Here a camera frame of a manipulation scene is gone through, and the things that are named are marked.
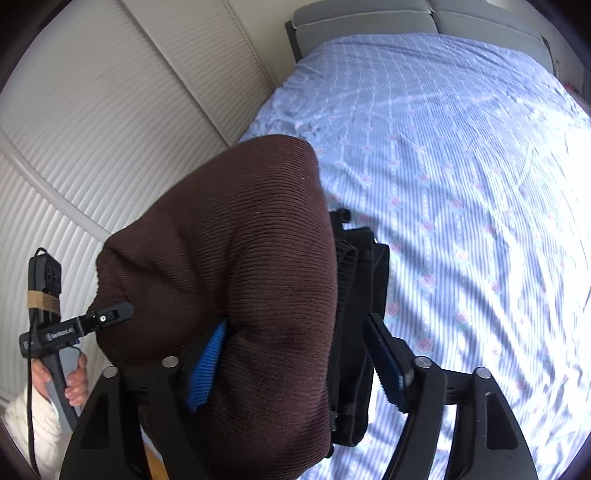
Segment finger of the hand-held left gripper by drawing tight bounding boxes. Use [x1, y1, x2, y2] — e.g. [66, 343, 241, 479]
[76, 301, 134, 334]

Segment brown pants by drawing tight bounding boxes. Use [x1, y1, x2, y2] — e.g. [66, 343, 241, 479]
[95, 134, 340, 480]

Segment white wardrobe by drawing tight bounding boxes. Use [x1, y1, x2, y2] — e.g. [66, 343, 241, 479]
[0, 0, 287, 407]

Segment bed with blue sheet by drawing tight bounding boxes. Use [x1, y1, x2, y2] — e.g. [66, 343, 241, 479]
[238, 34, 591, 480]

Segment person's left hand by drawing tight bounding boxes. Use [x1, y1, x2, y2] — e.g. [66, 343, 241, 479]
[31, 353, 89, 409]

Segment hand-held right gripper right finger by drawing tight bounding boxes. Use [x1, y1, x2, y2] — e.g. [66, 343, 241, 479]
[364, 313, 539, 480]

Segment black folded clothes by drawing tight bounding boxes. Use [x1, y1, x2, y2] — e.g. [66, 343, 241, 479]
[325, 208, 391, 457]

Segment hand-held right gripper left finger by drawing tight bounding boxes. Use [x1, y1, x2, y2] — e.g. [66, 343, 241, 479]
[59, 318, 230, 480]

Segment person's left forearm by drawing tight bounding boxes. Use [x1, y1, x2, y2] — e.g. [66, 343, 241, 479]
[2, 388, 75, 478]

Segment grey padded headboard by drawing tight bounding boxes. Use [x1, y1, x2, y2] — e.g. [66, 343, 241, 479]
[285, 0, 561, 75]

